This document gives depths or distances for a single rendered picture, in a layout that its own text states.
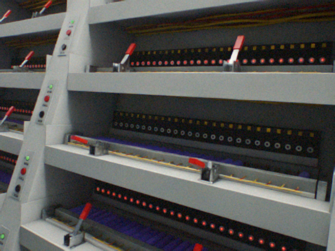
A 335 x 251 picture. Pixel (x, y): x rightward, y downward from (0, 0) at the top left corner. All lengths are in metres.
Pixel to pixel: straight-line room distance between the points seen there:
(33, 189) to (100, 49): 0.41
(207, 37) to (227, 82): 0.33
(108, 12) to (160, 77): 0.28
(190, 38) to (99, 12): 0.26
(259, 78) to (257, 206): 0.20
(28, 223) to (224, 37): 0.68
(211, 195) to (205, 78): 0.21
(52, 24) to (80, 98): 0.27
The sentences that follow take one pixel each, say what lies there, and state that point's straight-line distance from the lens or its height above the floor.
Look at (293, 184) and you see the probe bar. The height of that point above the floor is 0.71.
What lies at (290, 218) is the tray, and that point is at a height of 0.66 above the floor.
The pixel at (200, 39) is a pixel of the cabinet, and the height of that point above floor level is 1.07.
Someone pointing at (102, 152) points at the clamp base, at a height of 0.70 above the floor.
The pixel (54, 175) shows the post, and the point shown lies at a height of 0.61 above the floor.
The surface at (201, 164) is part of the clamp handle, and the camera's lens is 0.42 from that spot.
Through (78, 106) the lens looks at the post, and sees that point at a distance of 0.78.
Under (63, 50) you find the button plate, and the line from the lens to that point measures 0.81.
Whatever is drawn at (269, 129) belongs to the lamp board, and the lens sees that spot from 0.60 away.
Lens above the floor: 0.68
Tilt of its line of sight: 10 degrees up
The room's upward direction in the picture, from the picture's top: 13 degrees clockwise
